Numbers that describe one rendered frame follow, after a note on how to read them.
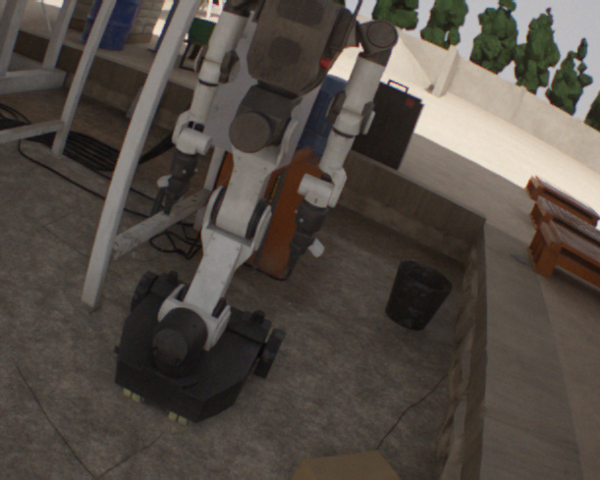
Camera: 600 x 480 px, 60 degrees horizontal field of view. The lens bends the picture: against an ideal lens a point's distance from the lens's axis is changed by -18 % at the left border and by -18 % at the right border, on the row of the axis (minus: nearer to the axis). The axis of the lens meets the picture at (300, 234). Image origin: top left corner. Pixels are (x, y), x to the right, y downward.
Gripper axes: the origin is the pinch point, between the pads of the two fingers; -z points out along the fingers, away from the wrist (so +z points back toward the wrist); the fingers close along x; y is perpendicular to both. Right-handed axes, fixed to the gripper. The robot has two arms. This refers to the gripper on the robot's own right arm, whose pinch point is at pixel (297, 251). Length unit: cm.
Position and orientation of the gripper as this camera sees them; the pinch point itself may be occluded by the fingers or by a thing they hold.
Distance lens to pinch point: 201.4
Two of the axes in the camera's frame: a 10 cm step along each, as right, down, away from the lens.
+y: -9.2, -3.9, 0.4
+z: 3.1, -8.0, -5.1
